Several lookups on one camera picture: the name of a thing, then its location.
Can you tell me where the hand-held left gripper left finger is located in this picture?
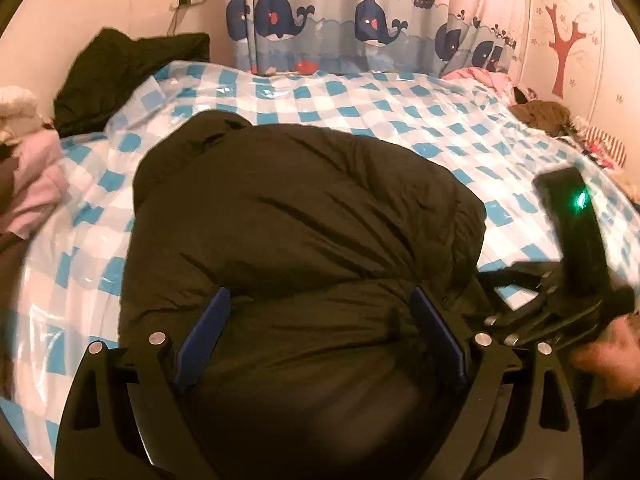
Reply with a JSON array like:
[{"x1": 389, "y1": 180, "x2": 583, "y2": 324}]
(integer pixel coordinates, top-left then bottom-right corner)
[{"x1": 55, "y1": 287, "x2": 231, "y2": 480}]

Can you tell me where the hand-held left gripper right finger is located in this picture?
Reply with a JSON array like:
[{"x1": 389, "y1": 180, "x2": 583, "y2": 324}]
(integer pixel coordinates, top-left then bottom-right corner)
[{"x1": 410, "y1": 287, "x2": 586, "y2": 480}]

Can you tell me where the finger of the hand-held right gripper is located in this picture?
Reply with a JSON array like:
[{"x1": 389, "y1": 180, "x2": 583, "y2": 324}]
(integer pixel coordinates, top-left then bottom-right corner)
[
  {"x1": 477, "y1": 259, "x2": 567, "y2": 291},
  {"x1": 486, "y1": 284, "x2": 572, "y2": 347}
]

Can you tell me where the black puffer jacket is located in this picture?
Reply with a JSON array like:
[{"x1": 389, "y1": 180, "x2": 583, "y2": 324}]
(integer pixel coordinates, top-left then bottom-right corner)
[{"x1": 119, "y1": 110, "x2": 489, "y2": 480}]

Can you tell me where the person's right hand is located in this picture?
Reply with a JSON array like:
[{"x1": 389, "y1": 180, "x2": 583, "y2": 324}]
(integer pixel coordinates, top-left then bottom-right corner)
[{"x1": 570, "y1": 312, "x2": 640, "y2": 402}]

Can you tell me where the red white striped cloth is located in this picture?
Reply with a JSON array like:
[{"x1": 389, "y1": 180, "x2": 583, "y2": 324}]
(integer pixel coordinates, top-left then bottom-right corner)
[{"x1": 580, "y1": 127, "x2": 629, "y2": 169}]

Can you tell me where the olive brown cloth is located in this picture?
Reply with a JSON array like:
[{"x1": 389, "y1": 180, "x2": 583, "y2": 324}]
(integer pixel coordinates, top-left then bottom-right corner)
[{"x1": 510, "y1": 87, "x2": 576, "y2": 136}]

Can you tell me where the pink crumpled cloth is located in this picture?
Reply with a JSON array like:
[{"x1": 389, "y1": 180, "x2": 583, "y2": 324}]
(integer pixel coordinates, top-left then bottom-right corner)
[{"x1": 442, "y1": 66, "x2": 516, "y2": 94}]

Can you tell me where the blue white checkered plastic sheet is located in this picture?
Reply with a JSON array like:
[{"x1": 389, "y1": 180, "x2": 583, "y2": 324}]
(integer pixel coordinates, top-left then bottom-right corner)
[{"x1": 0, "y1": 59, "x2": 640, "y2": 477}]

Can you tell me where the pink garment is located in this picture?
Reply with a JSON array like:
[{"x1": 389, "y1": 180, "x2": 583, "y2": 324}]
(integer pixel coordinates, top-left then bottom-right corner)
[{"x1": 7, "y1": 130, "x2": 69, "y2": 239}]

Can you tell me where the brown garment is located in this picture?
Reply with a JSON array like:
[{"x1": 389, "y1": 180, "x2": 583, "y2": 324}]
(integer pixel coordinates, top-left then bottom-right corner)
[{"x1": 0, "y1": 152, "x2": 39, "y2": 281}]

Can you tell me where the dark hooded coat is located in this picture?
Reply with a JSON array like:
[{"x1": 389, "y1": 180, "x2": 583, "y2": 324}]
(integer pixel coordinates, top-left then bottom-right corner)
[{"x1": 52, "y1": 27, "x2": 211, "y2": 139}]

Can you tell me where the red tree wall sticker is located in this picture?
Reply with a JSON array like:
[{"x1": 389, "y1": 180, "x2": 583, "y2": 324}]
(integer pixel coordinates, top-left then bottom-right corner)
[{"x1": 545, "y1": 4, "x2": 587, "y2": 99}]

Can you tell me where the black charger cable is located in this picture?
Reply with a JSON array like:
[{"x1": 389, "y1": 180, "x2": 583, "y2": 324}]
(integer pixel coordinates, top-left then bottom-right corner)
[{"x1": 167, "y1": 5, "x2": 184, "y2": 42}]

